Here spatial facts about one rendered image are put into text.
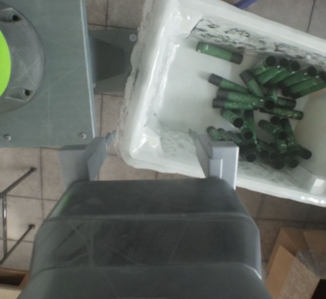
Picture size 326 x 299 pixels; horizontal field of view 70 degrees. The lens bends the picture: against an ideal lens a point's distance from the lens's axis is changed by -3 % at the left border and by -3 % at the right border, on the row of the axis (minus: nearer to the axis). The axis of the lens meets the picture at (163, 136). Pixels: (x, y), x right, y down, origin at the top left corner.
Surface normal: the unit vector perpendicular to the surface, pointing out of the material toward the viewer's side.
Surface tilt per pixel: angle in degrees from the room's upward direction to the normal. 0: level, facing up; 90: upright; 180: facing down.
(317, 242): 65
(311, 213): 0
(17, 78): 81
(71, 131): 0
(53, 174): 0
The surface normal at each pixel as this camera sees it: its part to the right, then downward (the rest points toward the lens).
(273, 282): -0.90, -0.01
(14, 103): 0.48, 0.86
